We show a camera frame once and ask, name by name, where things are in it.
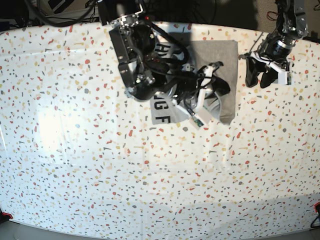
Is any red corner clamp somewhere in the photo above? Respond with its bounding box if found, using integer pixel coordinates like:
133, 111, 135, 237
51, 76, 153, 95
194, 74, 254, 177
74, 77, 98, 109
0, 211, 13, 222
314, 202, 320, 214

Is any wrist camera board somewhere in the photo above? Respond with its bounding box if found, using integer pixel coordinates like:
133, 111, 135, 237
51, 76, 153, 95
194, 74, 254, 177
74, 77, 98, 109
189, 108, 213, 130
277, 71, 293, 85

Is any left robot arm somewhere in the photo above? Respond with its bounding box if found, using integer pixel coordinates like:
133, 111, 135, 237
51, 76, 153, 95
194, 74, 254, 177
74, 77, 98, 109
244, 0, 308, 89

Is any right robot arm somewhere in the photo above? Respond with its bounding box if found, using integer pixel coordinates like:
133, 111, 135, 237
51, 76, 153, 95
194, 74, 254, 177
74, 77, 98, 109
97, 0, 231, 116

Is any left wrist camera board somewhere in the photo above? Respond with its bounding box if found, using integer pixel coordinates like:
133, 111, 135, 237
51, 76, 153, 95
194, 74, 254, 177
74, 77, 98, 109
277, 71, 293, 85

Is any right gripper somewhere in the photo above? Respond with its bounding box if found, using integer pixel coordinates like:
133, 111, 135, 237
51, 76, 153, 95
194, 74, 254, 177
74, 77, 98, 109
164, 61, 231, 113

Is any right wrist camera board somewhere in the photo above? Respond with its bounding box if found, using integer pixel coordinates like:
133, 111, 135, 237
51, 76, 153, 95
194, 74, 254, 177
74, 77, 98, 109
189, 108, 213, 130

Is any grey T-shirt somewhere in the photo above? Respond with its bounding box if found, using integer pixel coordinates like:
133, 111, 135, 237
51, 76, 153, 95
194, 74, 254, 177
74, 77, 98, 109
150, 34, 238, 125

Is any red corner clamp right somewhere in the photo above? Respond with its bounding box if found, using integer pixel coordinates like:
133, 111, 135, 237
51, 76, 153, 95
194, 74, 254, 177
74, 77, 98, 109
314, 202, 320, 214

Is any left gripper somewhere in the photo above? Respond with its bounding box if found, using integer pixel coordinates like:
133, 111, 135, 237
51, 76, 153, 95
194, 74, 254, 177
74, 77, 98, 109
245, 37, 297, 88

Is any red corner clamp left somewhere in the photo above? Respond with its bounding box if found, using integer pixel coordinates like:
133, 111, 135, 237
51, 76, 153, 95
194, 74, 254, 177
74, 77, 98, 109
0, 211, 13, 222

